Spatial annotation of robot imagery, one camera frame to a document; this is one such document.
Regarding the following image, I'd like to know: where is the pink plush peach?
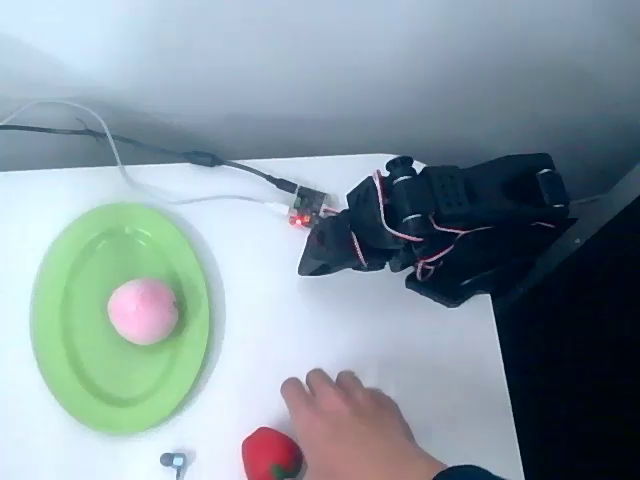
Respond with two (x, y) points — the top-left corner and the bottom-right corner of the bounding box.
(107, 278), (180, 346)

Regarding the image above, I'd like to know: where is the motor controller board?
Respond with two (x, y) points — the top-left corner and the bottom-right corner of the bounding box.
(287, 184), (342, 232)

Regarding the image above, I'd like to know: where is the grey earbud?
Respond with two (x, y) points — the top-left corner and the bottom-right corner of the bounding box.
(159, 449), (197, 480)

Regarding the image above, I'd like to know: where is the dark sleeved forearm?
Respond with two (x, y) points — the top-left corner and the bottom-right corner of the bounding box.
(428, 463), (501, 480)

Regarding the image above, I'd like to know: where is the white usb cable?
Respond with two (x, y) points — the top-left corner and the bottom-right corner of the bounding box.
(0, 99), (292, 217)

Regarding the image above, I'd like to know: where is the black power cable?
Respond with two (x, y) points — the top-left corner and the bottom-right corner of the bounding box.
(0, 117), (300, 196)

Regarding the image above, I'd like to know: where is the bare person hand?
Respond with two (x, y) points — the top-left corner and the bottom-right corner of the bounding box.
(280, 368), (449, 480)

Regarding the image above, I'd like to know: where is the green oval plate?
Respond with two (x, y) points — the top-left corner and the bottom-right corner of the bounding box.
(29, 202), (211, 435)

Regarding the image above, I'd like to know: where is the red plush strawberry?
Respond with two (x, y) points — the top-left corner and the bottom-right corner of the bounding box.
(241, 426), (305, 480)

